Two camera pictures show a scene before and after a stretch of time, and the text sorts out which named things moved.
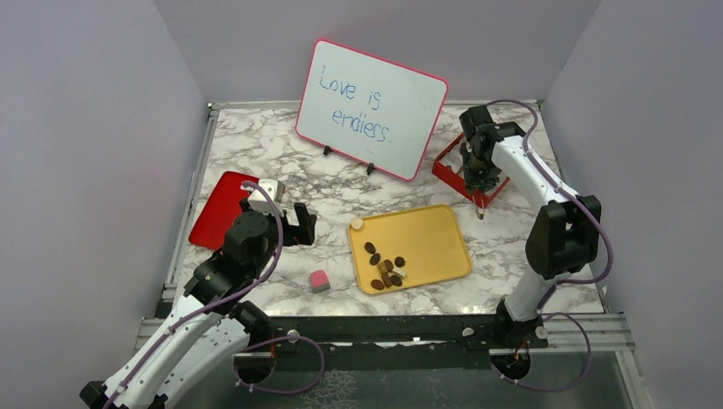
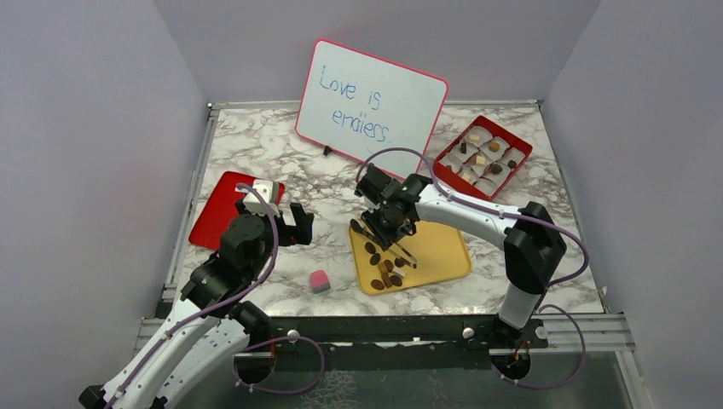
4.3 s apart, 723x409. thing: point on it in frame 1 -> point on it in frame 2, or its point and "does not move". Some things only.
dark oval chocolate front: x=377 y=285 does not move
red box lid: x=220 y=210 does not move
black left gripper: x=304 y=233 does not move
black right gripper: x=473 y=181 -> x=384 y=237
